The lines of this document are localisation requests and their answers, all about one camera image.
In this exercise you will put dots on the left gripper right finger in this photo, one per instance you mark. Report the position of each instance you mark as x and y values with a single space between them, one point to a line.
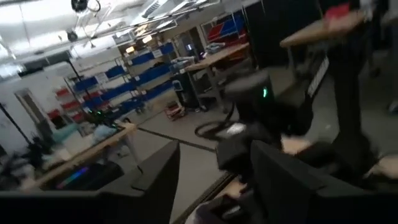
311 205

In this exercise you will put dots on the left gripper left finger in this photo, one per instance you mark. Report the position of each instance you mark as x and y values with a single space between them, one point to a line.
124 202

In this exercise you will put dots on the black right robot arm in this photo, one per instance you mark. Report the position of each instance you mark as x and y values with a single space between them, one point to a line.
248 90

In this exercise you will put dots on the keyboard with rainbow light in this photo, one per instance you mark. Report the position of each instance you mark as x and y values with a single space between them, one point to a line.
77 177

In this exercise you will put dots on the long wooden table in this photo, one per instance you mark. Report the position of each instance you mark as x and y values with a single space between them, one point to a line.
93 149

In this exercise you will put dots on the wooden workbench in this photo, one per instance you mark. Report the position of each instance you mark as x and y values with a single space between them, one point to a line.
217 56

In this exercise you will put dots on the blue grey cloth rolls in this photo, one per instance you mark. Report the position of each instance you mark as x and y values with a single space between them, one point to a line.
214 47

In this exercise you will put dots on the shelving with blue bins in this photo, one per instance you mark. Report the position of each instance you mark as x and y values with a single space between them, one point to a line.
149 74

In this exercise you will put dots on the red blue storage bins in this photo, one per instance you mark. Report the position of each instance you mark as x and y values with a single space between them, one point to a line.
227 29

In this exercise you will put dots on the black partition panel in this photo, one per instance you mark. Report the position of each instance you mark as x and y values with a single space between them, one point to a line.
280 25

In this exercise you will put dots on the wooden table with red item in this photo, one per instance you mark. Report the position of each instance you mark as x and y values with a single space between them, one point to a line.
311 31

